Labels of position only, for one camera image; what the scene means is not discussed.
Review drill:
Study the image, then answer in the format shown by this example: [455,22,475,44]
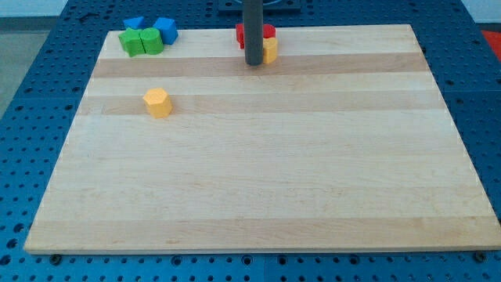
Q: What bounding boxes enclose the yellow hexagon block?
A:
[142,88,173,118]

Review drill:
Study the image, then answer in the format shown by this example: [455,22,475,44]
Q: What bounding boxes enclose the yellow star block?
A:
[262,38,278,64]

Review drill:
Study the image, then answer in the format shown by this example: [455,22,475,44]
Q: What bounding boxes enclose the wooden board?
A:
[24,24,500,255]

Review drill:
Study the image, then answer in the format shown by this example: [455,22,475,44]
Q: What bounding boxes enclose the red block left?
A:
[235,23,244,49]

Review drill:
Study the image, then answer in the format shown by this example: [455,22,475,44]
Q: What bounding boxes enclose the red block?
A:
[235,23,244,49]
[262,23,276,38]

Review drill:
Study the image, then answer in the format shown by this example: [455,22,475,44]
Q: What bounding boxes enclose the red block right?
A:
[262,23,276,38]

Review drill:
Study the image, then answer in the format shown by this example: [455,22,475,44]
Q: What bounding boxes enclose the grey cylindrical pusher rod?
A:
[242,0,263,67]

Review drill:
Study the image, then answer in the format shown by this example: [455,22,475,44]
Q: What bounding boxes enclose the green cylinder block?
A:
[139,27,164,55]

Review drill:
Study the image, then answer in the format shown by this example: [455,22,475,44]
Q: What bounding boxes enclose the blue cube block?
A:
[153,17,178,45]

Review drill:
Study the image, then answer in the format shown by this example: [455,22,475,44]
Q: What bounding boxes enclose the green star block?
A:
[118,27,146,57]

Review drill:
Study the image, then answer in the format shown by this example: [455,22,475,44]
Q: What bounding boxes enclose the blue triangle block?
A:
[122,16,146,30]

